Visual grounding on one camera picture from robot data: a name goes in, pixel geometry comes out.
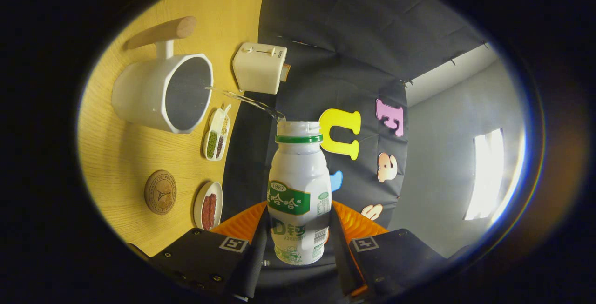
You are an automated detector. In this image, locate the white juice bottle green label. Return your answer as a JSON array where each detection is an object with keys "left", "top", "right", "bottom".
[{"left": 268, "top": 121, "right": 332, "bottom": 266}]

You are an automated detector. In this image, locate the cream toaster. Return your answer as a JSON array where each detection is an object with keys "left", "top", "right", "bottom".
[{"left": 232, "top": 42, "right": 288, "bottom": 95}]

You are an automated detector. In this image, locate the ceiling light panel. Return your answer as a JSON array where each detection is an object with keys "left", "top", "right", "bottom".
[{"left": 464, "top": 128, "right": 506, "bottom": 221}]

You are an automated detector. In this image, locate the black backdrop cloth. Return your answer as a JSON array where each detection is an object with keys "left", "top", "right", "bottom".
[{"left": 221, "top": 0, "right": 489, "bottom": 304}]

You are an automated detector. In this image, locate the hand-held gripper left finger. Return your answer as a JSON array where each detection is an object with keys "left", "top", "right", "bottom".
[{"left": 148, "top": 201, "right": 271, "bottom": 302}]

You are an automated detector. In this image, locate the white round plate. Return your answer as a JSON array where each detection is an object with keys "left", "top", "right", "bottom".
[{"left": 193, "top": 182, "right": 224, "bottom": 231}]

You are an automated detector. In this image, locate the white cup wooden handle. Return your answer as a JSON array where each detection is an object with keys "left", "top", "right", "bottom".
[{"left": 111, "top": 16, "right": 214, "bottom": 135}]

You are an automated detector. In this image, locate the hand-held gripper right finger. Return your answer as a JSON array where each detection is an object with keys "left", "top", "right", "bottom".
[{"left": 328, "top": 200, "right": 447, "bottom": 302}]

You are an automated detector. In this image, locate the round cork coaster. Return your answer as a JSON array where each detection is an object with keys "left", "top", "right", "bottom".
[{"left": 144, "top": 169, "right": 177, "bottom": 215}]

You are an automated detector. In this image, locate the white divided bean dish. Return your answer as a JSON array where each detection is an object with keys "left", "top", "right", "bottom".
[{"left": 203, "top": 104, "right": 232, "bottom": 161}]

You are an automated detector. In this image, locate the wooden table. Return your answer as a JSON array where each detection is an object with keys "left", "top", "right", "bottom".
[{"left": 77, "top": 0, "right": 272, "bottom": 257}]

